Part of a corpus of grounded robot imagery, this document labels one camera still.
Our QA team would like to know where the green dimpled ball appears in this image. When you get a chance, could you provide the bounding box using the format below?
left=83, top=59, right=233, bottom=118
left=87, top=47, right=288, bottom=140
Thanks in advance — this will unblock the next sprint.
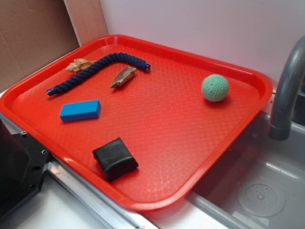
left=201, top=74, right=229, bottom=102

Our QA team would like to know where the dark blue braided rope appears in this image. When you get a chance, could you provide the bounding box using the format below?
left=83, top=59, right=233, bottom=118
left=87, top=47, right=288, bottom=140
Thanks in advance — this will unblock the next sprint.
left=46, top=52, right=152, bottom=97

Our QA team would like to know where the brown wood fragment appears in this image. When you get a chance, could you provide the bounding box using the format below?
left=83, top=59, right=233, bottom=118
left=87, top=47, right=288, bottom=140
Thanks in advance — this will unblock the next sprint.
left=110, top=66, right=136, bottom=88

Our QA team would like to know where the brown cardboard panel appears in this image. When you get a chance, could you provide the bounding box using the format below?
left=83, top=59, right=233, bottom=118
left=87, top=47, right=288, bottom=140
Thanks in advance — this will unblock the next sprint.
left=0, top=0, right=108, bottom=91

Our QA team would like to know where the red plastic tray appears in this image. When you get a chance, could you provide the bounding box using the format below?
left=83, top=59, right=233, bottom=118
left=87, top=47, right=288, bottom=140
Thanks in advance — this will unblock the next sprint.
left=0, top=35, right=273, bottom=212

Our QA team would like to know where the grey toy faucet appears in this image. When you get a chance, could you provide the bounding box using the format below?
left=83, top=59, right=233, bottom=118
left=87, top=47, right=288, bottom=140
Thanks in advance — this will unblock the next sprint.
left=268, top=37, right=305, bottom=141

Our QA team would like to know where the grey toy sink basin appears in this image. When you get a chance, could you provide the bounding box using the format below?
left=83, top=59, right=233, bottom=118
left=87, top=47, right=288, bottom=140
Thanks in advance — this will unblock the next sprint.
left=145, top=112, right=305, bottom=229

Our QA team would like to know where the silver metal rail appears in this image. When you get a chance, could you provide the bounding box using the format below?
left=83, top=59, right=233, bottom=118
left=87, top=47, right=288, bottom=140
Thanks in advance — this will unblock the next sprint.
left=0, top=112, right=146, bottom=229

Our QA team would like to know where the tan seashell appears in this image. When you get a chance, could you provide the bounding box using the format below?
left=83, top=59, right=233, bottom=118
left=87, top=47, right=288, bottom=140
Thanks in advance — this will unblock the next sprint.
left=65, top=58, right=96, bottom=74

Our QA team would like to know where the blue rectangular block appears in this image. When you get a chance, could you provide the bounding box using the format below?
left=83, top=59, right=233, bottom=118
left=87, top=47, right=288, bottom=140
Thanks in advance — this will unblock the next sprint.
left=60, top=100, right=102, bottom=122

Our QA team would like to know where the black folded rubber piece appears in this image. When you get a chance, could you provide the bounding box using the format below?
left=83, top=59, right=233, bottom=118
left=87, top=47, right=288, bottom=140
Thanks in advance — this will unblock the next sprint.
left=92, top=137, right=139, bottom=182

